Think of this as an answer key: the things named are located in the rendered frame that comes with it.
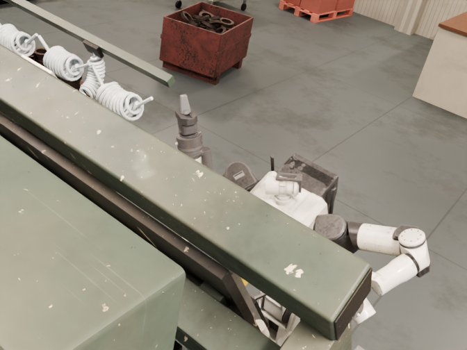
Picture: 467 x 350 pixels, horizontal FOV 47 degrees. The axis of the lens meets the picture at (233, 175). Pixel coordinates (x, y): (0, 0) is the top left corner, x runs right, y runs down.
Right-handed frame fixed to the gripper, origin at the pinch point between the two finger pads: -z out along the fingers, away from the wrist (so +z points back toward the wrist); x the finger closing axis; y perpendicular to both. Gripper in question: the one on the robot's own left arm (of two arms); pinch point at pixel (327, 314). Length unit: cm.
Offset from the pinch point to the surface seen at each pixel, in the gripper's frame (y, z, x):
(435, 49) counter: 140, 532, -155
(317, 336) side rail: -11, -55, -16
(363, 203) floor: 79, 311, 15
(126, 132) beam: 33, -59, -29
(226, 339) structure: 3.2, -49.6, -4.2
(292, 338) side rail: -8, -56, -14
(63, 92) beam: 51, -59, -29
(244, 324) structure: 2.2, -47.6, -7.4
